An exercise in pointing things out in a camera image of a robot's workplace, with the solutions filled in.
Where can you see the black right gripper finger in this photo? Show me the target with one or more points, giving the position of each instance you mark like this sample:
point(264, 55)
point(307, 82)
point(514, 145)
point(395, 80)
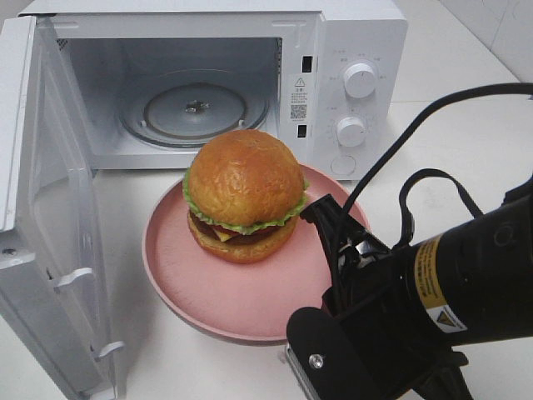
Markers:
point(345, 242)

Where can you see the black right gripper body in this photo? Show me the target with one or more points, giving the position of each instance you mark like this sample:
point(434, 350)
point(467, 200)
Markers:
point(429, 365)

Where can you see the round white door release button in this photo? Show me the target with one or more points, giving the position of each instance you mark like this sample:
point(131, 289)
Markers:
point(343, 165)

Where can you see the toy hamburger with lettuce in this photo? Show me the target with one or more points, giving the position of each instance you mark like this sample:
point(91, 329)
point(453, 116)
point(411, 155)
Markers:
point(244, 191)

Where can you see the pink round plate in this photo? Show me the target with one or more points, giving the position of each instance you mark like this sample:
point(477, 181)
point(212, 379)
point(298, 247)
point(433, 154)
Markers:
point(248, 302)

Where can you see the white microwave door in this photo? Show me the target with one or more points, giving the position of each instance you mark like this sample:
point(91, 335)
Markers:
point(53, 284)

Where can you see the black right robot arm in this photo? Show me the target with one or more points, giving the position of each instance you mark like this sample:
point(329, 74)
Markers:
point(475, 280)

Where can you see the lower white timer knob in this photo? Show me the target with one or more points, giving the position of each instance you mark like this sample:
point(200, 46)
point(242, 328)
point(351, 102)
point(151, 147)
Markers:
point(351, 132)

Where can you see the upper white power knob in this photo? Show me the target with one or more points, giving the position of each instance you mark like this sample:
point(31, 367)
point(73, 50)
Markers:
point(359, 80)

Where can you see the glass microwave turntable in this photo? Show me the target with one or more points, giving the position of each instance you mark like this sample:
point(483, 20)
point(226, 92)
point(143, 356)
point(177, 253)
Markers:
point(188, 108)

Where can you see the white microwave oven body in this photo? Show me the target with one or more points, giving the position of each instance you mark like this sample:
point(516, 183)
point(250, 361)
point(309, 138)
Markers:
point(304, 47)

